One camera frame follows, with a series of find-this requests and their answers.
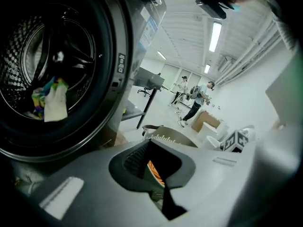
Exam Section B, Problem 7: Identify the multicoloured tie-dye garment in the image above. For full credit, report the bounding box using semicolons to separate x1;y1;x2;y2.
30;76;70;122

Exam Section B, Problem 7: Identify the white square appliance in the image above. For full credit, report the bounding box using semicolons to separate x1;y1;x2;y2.
201;121;230;143

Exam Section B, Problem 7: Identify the white toilet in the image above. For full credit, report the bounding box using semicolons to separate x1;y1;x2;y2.
205;124;256;151

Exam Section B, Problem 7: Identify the dark grey washing machine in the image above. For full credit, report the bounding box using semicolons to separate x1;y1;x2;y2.
0;0;168;172

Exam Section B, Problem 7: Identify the open cardboard box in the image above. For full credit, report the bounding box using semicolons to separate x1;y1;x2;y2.
191;110;221;133

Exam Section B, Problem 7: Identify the white wall air conditioner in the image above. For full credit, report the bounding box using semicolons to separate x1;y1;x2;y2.
217;55;228;72

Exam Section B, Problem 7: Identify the green laundry basket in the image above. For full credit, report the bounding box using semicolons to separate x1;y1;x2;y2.
141;124;199;209

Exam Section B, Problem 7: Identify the black office chair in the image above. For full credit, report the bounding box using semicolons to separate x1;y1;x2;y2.
137;86;152;96

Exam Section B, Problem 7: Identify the black head-mounted camera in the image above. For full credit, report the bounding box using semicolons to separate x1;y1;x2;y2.
193;0;235;20

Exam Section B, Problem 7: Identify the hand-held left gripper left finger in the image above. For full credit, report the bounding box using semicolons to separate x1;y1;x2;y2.
30;140;166;227

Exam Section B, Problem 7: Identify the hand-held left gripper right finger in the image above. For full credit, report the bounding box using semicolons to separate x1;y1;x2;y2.
149;140;260;221

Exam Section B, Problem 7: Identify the black metal table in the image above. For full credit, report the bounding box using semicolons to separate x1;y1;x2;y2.
122;66;165;130

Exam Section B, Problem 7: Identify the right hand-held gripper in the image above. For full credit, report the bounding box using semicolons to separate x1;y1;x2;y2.
220;130;250;154

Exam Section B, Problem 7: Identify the orange garment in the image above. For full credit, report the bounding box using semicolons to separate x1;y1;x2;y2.
147;160;166;188

